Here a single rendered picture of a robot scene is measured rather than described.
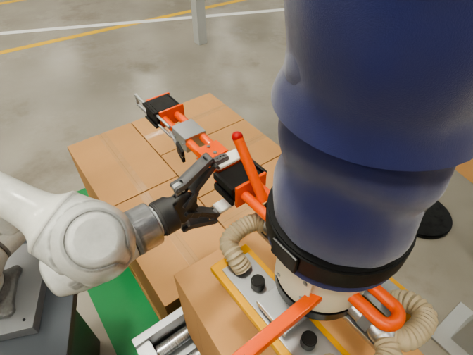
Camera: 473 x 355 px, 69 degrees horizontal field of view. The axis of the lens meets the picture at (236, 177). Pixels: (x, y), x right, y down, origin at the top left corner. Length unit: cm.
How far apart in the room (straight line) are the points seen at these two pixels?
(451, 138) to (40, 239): 48
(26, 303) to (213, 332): 63
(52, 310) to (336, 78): 116
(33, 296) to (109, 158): 97
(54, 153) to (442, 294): 290
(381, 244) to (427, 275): 191
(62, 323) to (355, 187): 106
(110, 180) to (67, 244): 146
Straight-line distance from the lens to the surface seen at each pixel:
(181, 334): 136
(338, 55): 29
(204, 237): 156
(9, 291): 133
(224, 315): 94
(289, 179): 44
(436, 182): 42
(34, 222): 52
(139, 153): 202
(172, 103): 98
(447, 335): 220
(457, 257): 253
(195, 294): 97
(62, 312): 129
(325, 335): 71
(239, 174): 75
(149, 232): 66
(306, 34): 31
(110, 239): 46
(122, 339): 201
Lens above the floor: 181
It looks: 45 degrees down
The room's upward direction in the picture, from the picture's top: straight up
